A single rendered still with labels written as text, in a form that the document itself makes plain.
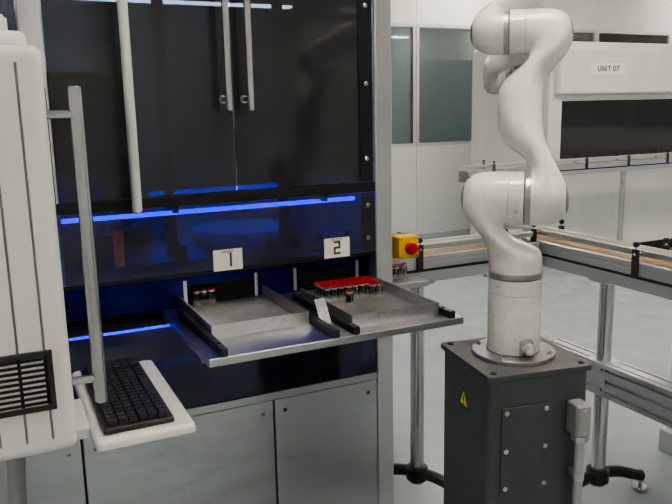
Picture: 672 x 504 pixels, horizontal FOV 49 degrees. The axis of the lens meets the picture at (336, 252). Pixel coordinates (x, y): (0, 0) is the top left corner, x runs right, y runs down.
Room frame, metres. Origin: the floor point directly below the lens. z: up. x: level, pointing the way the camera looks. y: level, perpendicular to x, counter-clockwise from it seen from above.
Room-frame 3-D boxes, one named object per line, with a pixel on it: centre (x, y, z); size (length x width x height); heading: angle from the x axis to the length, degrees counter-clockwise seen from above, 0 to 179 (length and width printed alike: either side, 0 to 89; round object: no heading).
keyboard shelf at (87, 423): (1.55, 0.51, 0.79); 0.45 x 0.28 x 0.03; 25
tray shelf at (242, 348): (1.94, 0.08, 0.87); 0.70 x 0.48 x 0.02; 116
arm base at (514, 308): (1.63, -0.41, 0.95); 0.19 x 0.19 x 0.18
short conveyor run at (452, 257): (2.54, -0.41, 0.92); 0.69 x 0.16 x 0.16; 116
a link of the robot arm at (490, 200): (1.64, -0.38, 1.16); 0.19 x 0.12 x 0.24; 75
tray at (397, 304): (1.99, -0.08, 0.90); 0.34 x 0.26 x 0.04; 26
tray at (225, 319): (1.93, 0.26, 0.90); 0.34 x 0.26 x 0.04; 26
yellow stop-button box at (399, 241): (2.29, -0.22, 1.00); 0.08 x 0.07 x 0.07; 26
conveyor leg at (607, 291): (2.44, -0.93, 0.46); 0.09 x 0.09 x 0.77; 26
